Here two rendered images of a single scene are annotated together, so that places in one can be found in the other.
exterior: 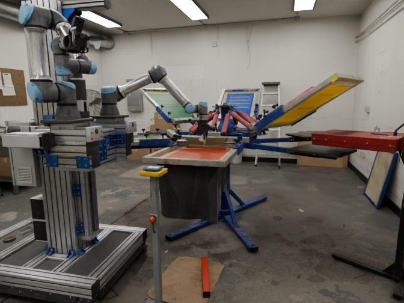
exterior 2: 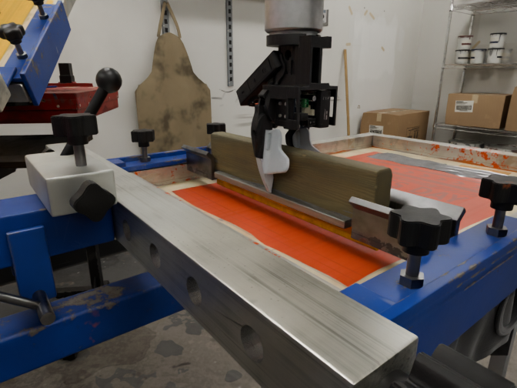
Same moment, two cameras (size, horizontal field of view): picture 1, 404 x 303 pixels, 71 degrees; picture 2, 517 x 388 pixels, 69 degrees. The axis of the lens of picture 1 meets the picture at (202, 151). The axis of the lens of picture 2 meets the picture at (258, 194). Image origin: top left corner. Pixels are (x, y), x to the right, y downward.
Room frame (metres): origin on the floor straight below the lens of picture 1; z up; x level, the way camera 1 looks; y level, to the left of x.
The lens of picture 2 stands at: (2.87, 0.27, 1.16)
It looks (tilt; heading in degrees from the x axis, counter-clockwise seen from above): 18 degrees down; 217
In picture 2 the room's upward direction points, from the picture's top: straight up
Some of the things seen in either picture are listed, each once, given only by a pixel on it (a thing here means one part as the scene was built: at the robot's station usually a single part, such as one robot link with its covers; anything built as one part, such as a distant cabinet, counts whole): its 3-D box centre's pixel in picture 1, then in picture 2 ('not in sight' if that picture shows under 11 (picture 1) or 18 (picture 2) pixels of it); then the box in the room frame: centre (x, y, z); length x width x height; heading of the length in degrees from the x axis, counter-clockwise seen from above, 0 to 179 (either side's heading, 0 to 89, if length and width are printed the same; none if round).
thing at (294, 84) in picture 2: (202, 127); (295, 84); (2.42, -0.01, 1.15); 0.09 x 0.08 x 0.12; 74
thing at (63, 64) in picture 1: (65, 65); not in sight; (1.56, 0.72, 1.55); 0.11 x 0.08 x 0.11; 141
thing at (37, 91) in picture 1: (39, 55); not in sight; (1.71, 0.93, 1.63); 0.15 x 0.12 x 0.55; 141
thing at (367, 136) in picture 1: (362, 139); (39, 102); (2.19, -1.25, 1.06); 0.61 x 0.46 x 0.12; 44
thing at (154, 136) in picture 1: (143, 131); not in sight; (2.99, 0.62, 1.05); 1.08 x 0.61 x 0.23; 104
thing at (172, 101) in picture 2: not in sight; (174, 88); (1.14, -1.70, 1.06); 0.53 x 0.07 x 1.05; 164
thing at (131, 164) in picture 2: (238, 148); (184, 168); (2.35, -0.31, 0.98); 0.30 x 0.05 x 0.07; 164
